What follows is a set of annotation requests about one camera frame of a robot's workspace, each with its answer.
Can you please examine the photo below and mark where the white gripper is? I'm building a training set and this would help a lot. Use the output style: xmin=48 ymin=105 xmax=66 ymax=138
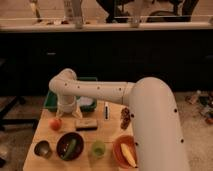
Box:
xmin=56 ymin=103 xmax=83 ymax=119

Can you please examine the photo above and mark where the red orange apple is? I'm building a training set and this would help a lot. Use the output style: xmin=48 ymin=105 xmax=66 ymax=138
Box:
xmin=49 ymin=118 xmax=62 ymax=131

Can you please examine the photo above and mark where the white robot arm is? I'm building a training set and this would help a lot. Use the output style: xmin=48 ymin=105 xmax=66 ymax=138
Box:
xmin=49 ymin=69 xmax=190 ymax=171

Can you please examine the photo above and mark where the small metal cup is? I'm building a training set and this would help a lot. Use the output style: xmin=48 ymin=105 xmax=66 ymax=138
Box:
xmin=34 ymin=140 xmax=52 ymax=158

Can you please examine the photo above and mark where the light green plastic cup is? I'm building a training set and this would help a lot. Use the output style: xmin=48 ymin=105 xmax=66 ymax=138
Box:
xmin=91 ymin=140 xmax=106 ymax=158

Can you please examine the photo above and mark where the brown rectangular block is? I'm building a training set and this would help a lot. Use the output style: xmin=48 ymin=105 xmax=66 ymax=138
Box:
xmin=75 ymin=119 xmax=98 ymax=131

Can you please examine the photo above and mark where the green plastic tray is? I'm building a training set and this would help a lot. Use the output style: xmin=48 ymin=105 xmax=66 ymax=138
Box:
xmin=44 ymin=77 xmax=97 ymax=112

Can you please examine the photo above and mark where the dark brown bowl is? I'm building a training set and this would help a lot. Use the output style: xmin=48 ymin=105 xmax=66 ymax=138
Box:
xmin=56 ymin=132 xmax=84 ymax=161

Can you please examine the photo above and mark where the green pepper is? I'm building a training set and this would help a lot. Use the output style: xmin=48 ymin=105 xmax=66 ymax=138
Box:
xmin=62 ymin=139 xmax=77 ymax=160

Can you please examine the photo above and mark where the brown dried fruit bunch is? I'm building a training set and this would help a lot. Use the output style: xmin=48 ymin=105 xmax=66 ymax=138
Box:
xmin=120 ymin=107 xmax=131 ymax=130

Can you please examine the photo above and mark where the orange bowl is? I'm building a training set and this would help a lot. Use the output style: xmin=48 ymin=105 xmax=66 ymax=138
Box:
xmin=112 ymin=135 xmax=137 ymax=169

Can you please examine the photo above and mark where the yellow corn cob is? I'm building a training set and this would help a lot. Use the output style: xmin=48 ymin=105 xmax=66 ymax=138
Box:
xmin=120 ymin=143 xmax=137 ymax=168

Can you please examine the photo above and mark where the black handled spoon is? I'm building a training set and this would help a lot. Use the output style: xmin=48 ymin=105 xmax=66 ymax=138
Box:
xmin=104 ymin=102 xmax=109 ymax=120

